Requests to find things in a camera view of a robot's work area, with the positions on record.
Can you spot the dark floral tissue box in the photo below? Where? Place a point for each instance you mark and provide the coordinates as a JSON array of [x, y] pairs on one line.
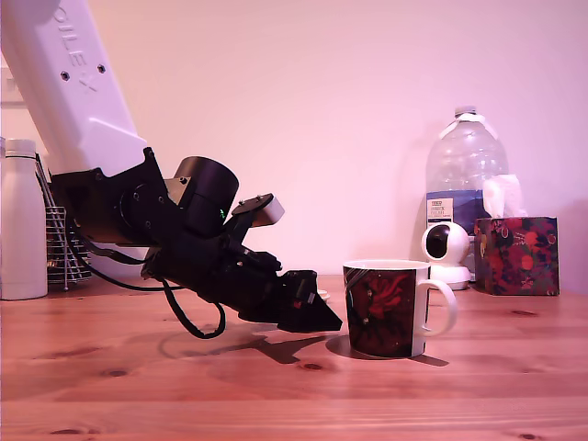
[[519, 257]]

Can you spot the large clear water bottle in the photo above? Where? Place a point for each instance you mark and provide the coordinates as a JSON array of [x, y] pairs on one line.
[[464, 161]]

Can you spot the white tissue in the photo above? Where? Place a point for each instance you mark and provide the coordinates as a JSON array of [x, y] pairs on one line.
[[503, 195]]

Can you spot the metal straw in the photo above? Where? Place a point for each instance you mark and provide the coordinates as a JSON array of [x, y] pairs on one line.
[[43, 179]]

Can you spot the white bottle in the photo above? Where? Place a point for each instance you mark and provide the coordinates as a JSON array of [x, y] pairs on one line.
[[20, 229]]

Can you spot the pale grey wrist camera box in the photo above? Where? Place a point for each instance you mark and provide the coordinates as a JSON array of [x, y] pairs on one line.
[[271, 211]]

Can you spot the small white round camera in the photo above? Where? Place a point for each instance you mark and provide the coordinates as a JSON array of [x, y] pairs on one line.
[[448, 250]]

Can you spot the white light switch plate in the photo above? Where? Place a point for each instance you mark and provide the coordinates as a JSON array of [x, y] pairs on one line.
[[7, 98]]

